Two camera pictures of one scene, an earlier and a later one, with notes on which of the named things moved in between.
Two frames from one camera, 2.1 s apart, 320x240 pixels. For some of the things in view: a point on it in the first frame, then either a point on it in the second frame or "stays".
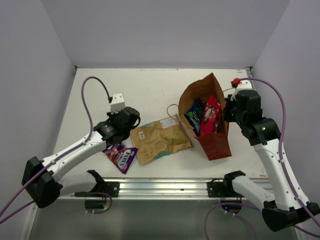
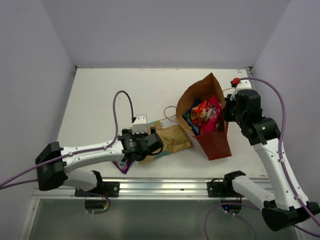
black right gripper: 229,102 stays
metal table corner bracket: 75,69 stays
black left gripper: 111,116 to 126,130
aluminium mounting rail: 160,189 stays
